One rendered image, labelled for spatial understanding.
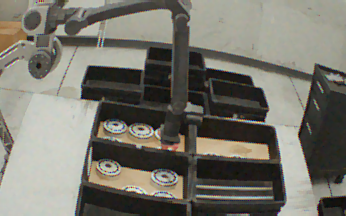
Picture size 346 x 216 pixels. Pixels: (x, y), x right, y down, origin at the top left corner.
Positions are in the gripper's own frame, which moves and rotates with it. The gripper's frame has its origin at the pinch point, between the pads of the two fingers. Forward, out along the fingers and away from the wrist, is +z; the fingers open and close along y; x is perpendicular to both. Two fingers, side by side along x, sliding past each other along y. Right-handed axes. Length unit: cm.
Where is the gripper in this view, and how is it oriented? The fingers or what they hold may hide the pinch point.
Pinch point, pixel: (165, 152)
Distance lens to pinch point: 195.4
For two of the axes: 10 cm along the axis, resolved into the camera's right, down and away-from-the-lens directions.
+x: -9.7, -1.2, -1.9
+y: -1.0, -5.1, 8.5
